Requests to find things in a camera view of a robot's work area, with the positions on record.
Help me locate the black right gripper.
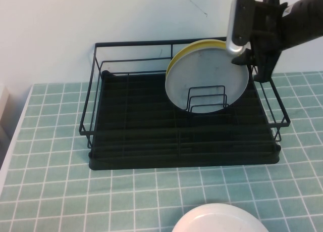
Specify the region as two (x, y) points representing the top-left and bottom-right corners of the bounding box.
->
(231, 0), (289, 83)

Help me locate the white round plate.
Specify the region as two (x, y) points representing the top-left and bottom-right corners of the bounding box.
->
(171, 203), (266, 232)

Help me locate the white side cabinet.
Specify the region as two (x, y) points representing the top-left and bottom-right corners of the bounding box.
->
(0, 83), (12, 145)

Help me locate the grey round plate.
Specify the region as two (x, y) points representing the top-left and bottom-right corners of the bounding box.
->
(165, 47), (250, 115)

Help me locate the black wire dish rack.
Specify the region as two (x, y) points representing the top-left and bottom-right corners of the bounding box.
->
(88, 69), (282, 171)
(79, 35), (290, 150)

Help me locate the yellow round plate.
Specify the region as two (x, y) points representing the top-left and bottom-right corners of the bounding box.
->
(166, 39), (228, 74)

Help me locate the green tiled tablecloth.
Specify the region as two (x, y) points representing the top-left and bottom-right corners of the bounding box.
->
(0, 71), (323, 232)

